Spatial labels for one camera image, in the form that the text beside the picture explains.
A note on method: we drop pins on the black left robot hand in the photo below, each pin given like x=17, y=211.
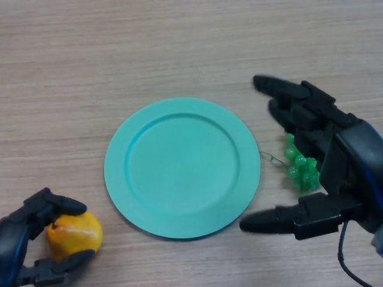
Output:
x=12, y=245

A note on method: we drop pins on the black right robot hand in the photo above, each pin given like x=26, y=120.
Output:
x=353, y=167

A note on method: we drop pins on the yellow pear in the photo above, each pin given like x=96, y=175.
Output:
x=77, y=233

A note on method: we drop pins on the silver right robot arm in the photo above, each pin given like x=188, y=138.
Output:
x=379, y=242

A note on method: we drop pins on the teal round plate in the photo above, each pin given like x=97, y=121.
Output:
x=182, y=170

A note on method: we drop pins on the green grape bunch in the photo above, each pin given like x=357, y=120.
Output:
x=299, y=161

